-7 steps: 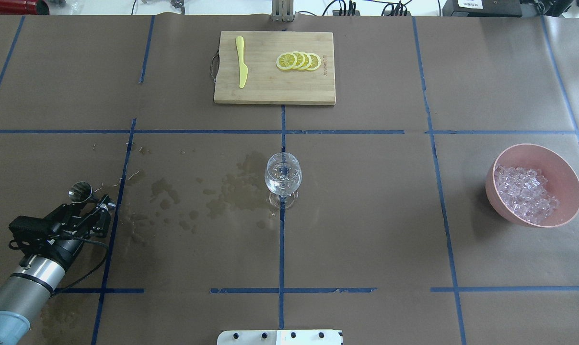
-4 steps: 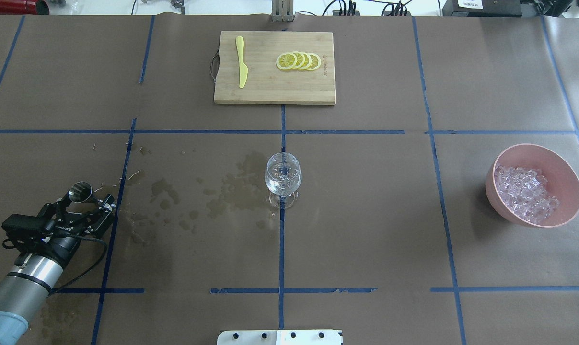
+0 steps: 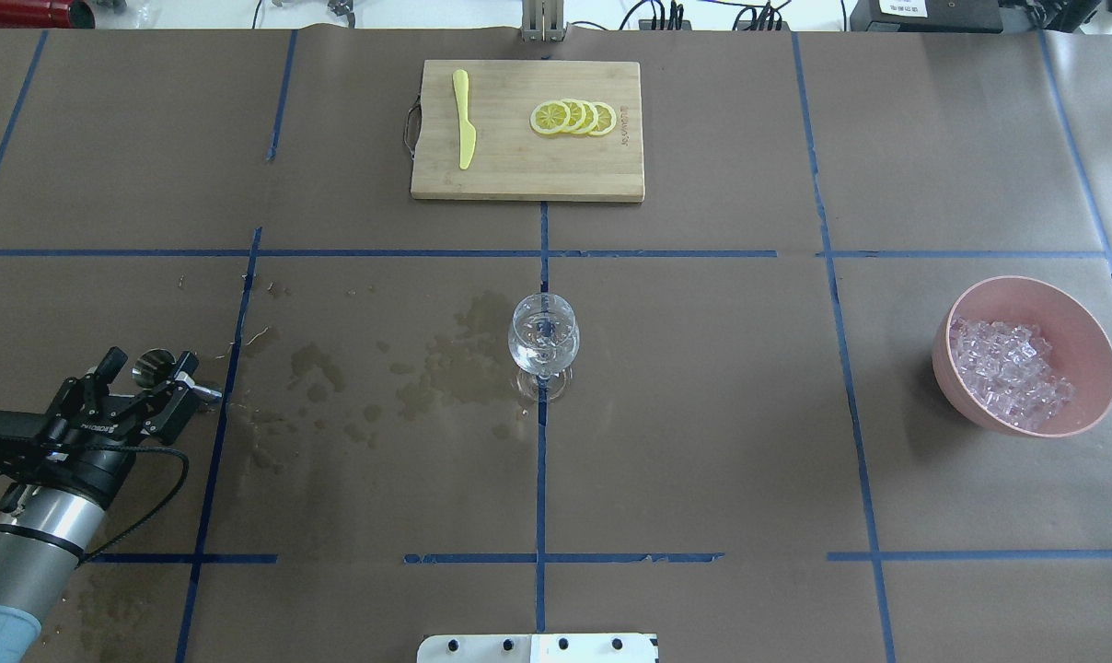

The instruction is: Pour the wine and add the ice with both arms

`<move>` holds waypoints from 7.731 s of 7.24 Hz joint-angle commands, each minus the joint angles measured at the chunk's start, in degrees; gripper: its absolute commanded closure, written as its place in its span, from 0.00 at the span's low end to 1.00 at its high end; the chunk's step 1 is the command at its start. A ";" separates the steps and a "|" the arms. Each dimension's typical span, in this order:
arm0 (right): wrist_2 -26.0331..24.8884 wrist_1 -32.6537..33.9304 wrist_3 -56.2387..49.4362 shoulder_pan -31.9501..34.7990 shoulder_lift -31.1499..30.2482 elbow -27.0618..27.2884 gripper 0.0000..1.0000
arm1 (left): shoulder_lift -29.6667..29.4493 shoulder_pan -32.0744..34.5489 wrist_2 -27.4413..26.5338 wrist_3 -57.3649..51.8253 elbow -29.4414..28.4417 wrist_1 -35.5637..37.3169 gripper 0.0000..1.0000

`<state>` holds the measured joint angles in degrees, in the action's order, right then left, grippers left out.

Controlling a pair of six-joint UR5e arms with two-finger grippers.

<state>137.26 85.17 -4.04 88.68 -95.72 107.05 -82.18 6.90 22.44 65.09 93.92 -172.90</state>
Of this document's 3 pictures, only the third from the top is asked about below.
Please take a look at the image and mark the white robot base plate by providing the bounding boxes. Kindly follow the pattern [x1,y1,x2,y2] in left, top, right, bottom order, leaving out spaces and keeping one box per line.
[416,633,661,662]

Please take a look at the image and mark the steel cocktail jigger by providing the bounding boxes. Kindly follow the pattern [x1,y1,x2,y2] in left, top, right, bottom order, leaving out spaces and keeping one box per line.
[132,348,224,406]

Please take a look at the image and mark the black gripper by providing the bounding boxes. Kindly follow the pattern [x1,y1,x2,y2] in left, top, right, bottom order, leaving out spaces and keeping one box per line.
[44,345,199,451]

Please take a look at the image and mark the red cylinder bottle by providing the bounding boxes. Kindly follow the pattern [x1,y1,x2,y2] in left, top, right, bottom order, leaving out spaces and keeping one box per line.
[0,0,96,29]

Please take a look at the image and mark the bamboo cutting board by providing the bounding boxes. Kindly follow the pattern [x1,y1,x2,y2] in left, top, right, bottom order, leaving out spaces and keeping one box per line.
[411,59,647,204]

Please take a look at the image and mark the clear wine glass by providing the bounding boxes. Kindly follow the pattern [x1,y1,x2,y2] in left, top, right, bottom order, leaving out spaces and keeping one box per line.
[508,291,580,403]

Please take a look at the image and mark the black box with label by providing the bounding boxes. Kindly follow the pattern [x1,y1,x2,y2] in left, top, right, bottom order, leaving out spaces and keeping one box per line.
[848,1,1002,34]

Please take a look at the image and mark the back lemon slice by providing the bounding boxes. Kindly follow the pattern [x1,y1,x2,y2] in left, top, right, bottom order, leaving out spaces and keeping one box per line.
[588,101,618,137]

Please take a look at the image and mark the aluminium frame post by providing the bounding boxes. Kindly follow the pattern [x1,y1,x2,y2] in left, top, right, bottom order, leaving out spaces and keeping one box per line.
[522,0,567,43]

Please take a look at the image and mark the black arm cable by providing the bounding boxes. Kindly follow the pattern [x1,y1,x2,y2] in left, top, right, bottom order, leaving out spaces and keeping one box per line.
[0,446,191,557]

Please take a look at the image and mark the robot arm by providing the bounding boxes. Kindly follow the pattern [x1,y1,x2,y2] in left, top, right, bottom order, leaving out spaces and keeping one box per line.
[0,347,221,662]

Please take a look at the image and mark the yellow plastic knife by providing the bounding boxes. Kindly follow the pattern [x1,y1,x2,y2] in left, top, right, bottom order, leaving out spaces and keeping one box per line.
[451,68,477,169]

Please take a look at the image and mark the pile of clear ice cubes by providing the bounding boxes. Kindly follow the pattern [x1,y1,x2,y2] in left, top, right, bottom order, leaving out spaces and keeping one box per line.
[949,318,1075,432]

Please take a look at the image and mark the pink bowl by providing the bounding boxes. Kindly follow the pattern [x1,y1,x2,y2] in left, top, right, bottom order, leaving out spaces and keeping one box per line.
[932,275,1112,439]

